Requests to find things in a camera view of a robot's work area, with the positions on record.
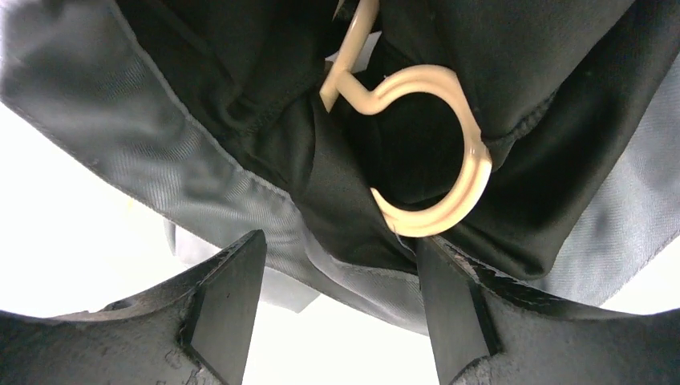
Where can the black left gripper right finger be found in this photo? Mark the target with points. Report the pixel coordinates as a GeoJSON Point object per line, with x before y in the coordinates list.
{"type": "Point", "coordinates": [487, 328]}

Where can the wooden hanger with grey skirt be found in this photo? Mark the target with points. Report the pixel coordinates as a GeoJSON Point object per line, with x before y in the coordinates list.
{"type": "Point", "coordinates": [431, 79]}

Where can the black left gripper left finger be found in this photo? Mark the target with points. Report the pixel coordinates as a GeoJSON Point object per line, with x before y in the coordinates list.
{"type": "Point", "coordinates": [194, 328]}

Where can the grey skirt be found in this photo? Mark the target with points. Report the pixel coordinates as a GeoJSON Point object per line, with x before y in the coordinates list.
{"type": "Point", "coordinates": [208, 112]}

